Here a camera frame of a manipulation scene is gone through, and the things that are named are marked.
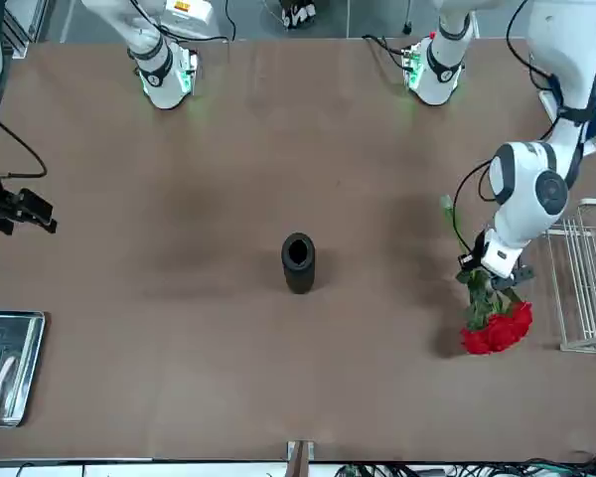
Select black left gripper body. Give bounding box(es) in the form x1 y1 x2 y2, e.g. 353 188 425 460
487 265 535 292

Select red rose bouquet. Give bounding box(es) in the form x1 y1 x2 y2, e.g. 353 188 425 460
439 194 534 356

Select black ribbed vase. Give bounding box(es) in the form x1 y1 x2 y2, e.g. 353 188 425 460
280 232 317 296

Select shiny metal tray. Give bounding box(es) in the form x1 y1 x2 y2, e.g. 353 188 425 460
0 310 47 428

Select person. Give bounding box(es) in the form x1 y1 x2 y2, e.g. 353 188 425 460
279 0 316 30

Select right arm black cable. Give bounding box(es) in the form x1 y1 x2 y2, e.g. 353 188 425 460
0 106 50 181

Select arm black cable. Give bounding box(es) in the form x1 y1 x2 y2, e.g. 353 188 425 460
0 106 50 181
453 0 596 264

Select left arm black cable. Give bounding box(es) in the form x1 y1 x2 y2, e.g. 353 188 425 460
453 0 596 264

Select white wire basket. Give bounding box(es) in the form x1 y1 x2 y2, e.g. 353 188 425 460
540 198 596 355

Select aluminium frame post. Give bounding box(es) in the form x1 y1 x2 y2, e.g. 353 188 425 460
285 439 315 477
2 0 49 60

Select black desk cable bundle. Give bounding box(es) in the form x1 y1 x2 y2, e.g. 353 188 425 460
337 450 596 477

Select left arm base cable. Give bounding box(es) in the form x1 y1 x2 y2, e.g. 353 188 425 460
362 33 413 71

